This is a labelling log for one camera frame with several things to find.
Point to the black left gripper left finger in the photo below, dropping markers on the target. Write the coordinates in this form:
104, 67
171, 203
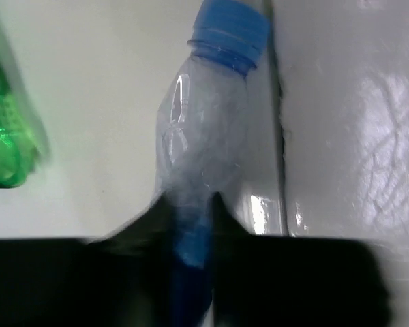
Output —
121, 280

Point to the green plastic bottle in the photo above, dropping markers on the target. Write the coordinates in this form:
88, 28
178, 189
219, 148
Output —
23, 139

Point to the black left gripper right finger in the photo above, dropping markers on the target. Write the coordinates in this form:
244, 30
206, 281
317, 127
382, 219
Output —
266, 280

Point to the crushed bottle blue label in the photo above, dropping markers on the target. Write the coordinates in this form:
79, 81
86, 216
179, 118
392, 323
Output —
201, 131

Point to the white taped cover sheet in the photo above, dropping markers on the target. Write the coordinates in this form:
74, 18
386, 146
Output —
344, 67

